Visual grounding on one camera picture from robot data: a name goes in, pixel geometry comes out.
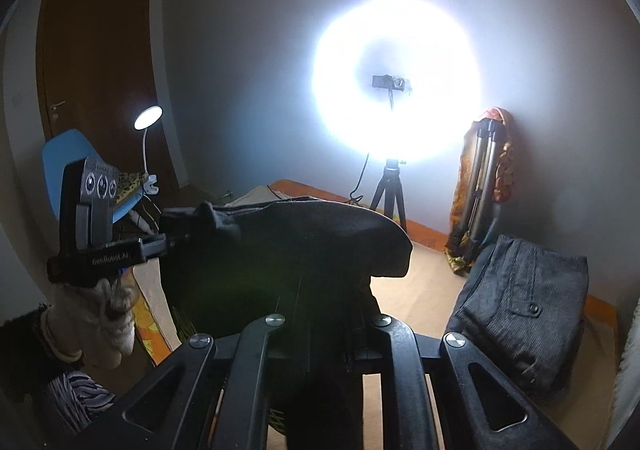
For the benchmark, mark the bright ring light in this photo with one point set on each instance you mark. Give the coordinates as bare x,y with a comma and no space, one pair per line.
418,40

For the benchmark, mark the folded silver tripod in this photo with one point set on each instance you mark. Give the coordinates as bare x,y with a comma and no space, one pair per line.
486,136

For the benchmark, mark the left hand in grey glove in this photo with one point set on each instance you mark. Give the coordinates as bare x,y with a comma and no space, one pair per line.
93,324

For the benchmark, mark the folded dark grey pants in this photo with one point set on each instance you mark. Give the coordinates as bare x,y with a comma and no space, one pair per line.
522,306

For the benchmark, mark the left forearm with bracelets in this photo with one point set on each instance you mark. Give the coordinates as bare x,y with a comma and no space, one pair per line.
31,355

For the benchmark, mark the green white patterned towel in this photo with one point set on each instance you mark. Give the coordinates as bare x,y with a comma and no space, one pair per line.
624,429

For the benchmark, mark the brown wooden door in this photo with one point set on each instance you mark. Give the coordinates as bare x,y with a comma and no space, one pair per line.
95,74

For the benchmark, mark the small black tripod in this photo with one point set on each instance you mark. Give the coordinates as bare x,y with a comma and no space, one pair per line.
389,193

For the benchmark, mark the black shorts with yellow stripes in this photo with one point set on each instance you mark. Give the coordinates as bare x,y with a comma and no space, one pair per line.
311,261

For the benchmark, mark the webcam on ring light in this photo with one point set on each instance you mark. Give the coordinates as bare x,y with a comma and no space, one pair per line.
389,82

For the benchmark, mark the white clip desk lamp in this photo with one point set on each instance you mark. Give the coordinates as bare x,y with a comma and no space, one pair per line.
143,122

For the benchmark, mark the striped grey garment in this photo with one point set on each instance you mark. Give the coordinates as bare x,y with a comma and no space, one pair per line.
72,401

